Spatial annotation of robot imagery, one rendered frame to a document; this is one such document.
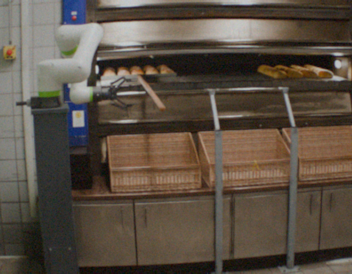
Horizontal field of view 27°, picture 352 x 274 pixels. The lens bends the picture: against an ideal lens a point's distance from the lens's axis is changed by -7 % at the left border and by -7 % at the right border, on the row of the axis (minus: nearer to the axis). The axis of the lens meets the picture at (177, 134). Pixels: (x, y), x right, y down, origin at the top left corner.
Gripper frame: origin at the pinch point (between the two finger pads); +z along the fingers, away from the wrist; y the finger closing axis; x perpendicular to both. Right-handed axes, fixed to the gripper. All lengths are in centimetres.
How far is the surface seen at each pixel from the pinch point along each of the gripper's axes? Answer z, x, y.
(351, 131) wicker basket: 155, -48, 37
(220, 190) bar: 48, 8, 60
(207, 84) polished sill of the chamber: 50, -52, 1
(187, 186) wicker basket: 30, -5, 59
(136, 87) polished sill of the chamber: 4, -52, 2
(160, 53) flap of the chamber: 18.5, -36.9, -20.6
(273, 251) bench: 85, 1, 105
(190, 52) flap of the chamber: 38, -37, -21
